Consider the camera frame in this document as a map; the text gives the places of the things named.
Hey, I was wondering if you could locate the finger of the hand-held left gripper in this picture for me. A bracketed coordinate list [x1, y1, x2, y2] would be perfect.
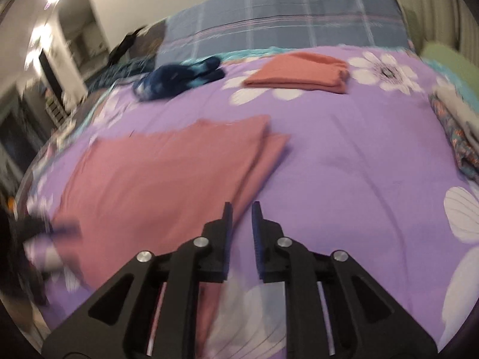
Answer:
[22, 222, 81, 243]

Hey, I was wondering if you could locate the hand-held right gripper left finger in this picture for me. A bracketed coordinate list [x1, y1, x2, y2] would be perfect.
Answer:
[41, 201, 233, 359]

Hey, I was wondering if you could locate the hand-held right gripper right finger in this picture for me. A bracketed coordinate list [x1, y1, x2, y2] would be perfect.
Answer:
[251, 201, 438, 359]

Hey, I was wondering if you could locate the pink long-sleeve shirt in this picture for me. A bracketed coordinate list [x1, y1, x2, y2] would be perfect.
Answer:
[52, 115, 292, 353]

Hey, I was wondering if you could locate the navy star-print garment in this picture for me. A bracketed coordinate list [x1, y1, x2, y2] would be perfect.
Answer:
[132, 56, 226, 102]

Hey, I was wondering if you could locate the teal fuzzy blanket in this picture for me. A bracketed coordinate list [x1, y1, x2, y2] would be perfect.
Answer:
[88, 58, 155, 91]

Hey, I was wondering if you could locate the folded orange garment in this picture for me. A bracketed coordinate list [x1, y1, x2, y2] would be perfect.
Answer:
[243, 53, 351, 95]

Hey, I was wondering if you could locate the brown floral cover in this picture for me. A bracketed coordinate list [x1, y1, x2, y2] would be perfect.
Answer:
[133, 19, 167, 63]

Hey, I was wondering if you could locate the folded floral garment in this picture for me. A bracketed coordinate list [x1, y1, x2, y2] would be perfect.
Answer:
[428, 93, 479, 181]

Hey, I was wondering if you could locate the blue plaid cushion cover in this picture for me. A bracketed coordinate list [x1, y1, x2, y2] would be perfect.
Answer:
[155, 0, 409, 66]

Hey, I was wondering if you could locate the folded grey garment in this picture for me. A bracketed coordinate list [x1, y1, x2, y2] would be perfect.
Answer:
[435, 85, 479, 140]

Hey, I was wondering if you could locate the small green pillow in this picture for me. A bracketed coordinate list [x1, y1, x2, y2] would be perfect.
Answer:
[404, 7, 428, 51]

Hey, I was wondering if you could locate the large green pillow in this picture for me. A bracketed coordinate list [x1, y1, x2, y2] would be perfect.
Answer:
[421, 42, 479, 98]

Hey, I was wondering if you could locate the cream pleated curtain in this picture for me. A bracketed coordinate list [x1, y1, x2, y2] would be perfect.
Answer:
[438, 0, 479, 69]

